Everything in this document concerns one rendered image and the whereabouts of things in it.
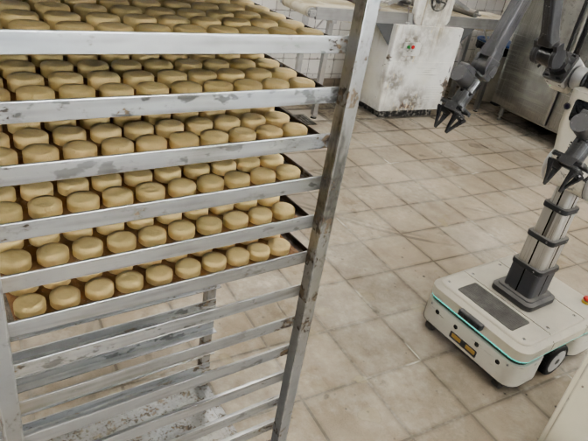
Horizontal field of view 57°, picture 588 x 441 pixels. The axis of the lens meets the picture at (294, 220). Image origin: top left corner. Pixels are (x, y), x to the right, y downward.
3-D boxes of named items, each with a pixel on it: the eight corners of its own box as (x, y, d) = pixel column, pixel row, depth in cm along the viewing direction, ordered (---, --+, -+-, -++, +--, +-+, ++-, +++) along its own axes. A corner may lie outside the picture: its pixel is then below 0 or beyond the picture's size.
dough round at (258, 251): (248, 248, 119) (248, 240, 118) (269, 251, 119) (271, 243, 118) (244, 260, 114) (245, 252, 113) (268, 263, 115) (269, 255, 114)
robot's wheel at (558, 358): (553, 356, 249) (564, 365, 245) (529, 373, 242) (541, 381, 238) (562, 332, 239) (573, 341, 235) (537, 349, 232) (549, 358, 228)
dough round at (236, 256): (244, 252, 117) (245, 245, 116) (252, 266, 113) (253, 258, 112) (221, 255, 115) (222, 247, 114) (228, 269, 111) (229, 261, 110)
